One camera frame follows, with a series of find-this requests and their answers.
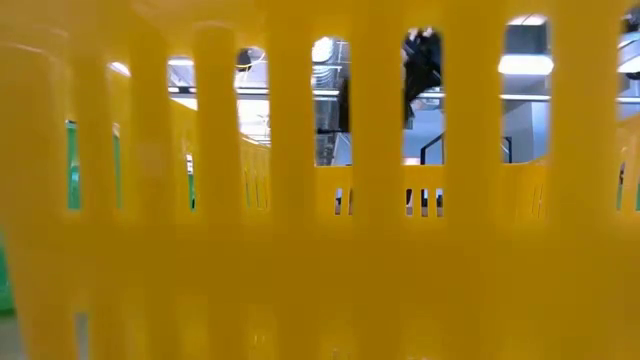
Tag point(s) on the black rectangular frame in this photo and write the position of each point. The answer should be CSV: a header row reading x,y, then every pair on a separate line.
x,y
510,150

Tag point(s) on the yellow slotted plastic basket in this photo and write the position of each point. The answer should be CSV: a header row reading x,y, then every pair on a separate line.
x,y
350,275

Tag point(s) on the bright round ceiling lamp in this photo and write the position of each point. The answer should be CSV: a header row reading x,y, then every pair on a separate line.
x,y
322,49

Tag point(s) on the black round hanging fixture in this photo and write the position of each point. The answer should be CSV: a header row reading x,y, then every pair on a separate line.
x,y
244,59

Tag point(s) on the grey ventilation duct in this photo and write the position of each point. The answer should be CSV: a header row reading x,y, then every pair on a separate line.
x,y
526,40

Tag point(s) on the long ceiling light panel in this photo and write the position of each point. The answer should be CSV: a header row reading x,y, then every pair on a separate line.
x,y
527,20
525,64

